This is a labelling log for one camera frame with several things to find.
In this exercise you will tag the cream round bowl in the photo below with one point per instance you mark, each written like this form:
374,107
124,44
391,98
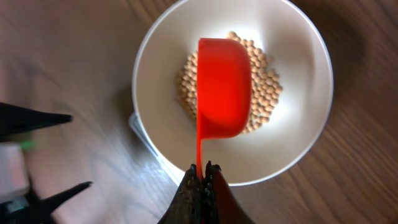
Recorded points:
300,57

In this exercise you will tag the red measuring scoop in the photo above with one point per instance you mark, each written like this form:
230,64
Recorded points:
223,91

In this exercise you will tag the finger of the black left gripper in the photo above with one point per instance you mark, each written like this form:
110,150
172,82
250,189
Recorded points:
16,120

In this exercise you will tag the white digital kitchen scale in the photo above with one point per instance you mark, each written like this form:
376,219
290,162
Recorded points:
173,172

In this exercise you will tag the pile of beans in bowl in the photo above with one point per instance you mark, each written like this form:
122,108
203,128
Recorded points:
265,85

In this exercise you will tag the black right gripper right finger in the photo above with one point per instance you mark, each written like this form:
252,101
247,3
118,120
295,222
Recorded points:
220,205

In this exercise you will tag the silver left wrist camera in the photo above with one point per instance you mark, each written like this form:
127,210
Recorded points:
14,178

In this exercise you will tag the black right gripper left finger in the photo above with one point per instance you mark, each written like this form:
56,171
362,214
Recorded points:
185,207

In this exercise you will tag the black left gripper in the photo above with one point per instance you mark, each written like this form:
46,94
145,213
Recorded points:
30,208

